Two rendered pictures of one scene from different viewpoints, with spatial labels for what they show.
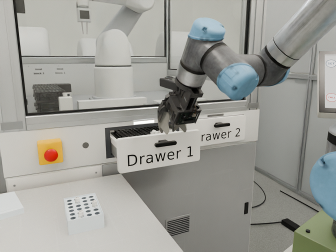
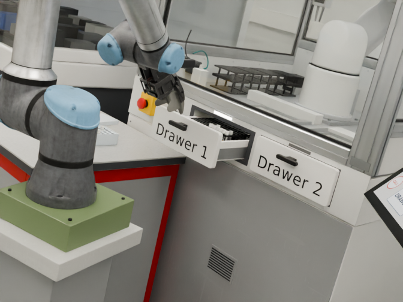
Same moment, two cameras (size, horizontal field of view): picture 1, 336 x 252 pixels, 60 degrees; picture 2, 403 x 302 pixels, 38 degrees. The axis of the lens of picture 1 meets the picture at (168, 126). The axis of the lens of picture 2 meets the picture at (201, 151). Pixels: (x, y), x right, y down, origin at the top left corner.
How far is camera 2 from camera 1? 1.65 m
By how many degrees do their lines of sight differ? 65
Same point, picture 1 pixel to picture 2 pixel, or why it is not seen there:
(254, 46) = (384, 72)
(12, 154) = (137, 95)
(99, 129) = (188, 103)
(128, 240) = not seen: hidden behind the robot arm
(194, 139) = (211, 140)
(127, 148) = (160, 116)
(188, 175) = (247, 208)
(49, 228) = not seen: hidden behind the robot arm
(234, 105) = (331, 150)
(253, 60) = (128, 36)
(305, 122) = not seen: outside the picture
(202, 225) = (246, 289)
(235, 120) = (318, 169)
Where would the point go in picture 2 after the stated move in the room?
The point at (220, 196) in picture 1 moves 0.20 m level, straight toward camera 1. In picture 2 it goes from (277, 269) to (213, 260)
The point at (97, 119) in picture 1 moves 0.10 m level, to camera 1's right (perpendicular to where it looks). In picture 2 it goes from (189, 93) to (198, 100)
